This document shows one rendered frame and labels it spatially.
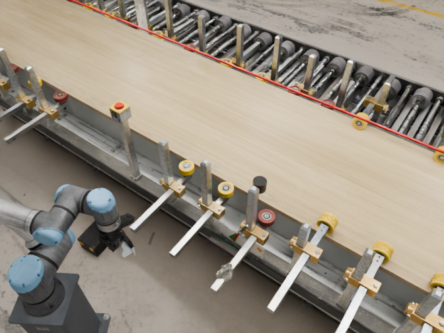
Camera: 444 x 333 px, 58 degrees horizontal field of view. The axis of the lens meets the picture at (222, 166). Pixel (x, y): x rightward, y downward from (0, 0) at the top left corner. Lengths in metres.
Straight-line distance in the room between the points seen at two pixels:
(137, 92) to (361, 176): 1.40
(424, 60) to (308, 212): 3.29
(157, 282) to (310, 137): 1.35
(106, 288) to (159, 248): 0.43
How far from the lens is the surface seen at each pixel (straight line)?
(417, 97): 2.87
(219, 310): 2.63
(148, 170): 2.45
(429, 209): 2.12
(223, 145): 2.16
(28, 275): 1.94
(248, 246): 1.83
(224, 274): 1.75
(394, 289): 2.07
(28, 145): 3.82
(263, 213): 1.88
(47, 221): 1.50
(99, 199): 1.48
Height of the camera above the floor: 2.43
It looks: 48 degrees down
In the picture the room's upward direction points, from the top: straight up
